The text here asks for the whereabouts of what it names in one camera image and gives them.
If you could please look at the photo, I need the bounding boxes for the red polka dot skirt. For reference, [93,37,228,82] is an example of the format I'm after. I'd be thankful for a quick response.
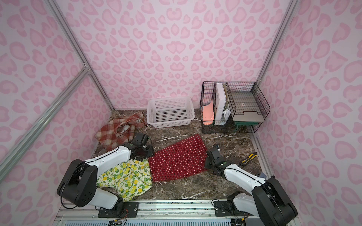
[148,134,207,182]

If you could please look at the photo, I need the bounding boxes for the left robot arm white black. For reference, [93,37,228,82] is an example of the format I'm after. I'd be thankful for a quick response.
[57,133,154,210]

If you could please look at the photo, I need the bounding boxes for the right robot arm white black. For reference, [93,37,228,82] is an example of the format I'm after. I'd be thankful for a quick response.
[205,145,298,226]

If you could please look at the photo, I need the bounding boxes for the red plaid skirt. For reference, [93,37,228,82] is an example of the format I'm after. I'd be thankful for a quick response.
[95,112,146,151]

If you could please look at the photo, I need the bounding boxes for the lemon print skirt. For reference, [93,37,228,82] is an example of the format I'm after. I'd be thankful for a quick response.
[97,159,152,202]

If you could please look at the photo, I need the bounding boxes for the yellow black utility knife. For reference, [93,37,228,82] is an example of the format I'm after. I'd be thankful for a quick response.
[239,152,257,166]

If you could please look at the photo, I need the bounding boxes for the white plastic basket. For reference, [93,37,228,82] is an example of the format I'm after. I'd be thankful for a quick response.
[147,97,195,128]

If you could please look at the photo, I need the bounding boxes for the green book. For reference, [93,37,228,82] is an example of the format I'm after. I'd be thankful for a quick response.
[234,121,259,127]

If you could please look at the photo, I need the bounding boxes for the white envelope papers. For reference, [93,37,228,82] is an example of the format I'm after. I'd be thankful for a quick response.
[223,108,231,121]

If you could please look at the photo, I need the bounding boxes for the grey blue stapler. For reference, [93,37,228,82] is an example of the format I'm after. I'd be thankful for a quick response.
[259,172,267,179]

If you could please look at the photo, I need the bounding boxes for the pink folder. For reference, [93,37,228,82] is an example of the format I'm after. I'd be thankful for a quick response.
[202,100,215,125]

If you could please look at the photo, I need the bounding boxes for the white binder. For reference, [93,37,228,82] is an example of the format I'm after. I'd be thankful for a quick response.
[215,82,227,125]

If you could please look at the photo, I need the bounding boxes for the grey laptop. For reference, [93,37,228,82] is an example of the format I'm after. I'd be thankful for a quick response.
[228,91,266,122]

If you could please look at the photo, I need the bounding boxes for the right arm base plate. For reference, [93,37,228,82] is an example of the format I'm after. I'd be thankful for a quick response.
[211,199,250,217]

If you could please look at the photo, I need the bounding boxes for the black wire desk organizer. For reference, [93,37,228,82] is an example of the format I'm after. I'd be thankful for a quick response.
[200,82,271,134]

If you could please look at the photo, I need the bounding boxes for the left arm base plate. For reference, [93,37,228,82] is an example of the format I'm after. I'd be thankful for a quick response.
[98,202,139,218]

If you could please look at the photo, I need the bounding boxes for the aluminium front rail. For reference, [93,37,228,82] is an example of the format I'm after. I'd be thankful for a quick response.
[53,200,263,226]

